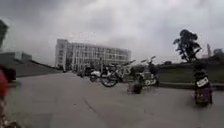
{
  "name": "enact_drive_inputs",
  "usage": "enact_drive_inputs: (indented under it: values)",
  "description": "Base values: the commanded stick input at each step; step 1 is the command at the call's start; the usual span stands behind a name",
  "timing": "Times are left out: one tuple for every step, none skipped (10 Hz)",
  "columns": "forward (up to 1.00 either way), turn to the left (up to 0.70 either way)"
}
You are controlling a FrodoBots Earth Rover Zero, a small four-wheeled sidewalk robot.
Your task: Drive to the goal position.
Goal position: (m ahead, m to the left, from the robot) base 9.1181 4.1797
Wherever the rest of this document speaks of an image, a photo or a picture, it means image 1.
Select grass slope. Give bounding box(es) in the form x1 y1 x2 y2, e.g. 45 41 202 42
155 59 224 84

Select parked scooter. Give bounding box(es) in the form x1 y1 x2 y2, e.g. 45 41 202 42
192 61 214 108

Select white glass-fronted building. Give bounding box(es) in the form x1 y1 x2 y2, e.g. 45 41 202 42
54 38 132 72

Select robot's own part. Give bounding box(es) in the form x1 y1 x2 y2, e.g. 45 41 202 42
0 66 12 128

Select row of parked two-wheelers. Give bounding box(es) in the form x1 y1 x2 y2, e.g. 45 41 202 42
77 55 161 89

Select grey kerb beside grass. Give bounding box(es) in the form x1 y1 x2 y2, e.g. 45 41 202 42
157 81 224 92

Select grey paved plaza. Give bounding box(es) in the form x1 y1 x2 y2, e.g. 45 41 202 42
0 71 224 128

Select dark tree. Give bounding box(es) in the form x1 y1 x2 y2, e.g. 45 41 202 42
172 28 203 64

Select wide grey stone stairs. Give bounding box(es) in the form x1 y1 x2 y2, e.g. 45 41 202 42
0 51 63 79

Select small robot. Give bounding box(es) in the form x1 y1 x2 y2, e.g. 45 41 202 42
126 81 145 95

